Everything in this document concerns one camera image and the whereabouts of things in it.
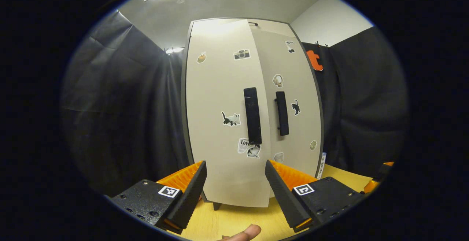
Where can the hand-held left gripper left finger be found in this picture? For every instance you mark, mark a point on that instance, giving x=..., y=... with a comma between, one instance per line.
x=190, y=202

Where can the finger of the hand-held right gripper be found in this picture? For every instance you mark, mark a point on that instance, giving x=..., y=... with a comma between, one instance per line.
x=377, y=178

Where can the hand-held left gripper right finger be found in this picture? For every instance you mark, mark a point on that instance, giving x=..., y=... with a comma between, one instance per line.
x=284, y=200

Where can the white shoe cabinet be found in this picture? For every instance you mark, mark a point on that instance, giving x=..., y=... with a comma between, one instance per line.
x=220, y=182

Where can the white cabinet door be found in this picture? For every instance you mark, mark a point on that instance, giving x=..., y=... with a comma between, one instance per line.
x=216, y=87
x=304, y=131

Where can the white spine book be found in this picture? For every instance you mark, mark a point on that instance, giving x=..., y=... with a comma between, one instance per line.
x=321, y=166

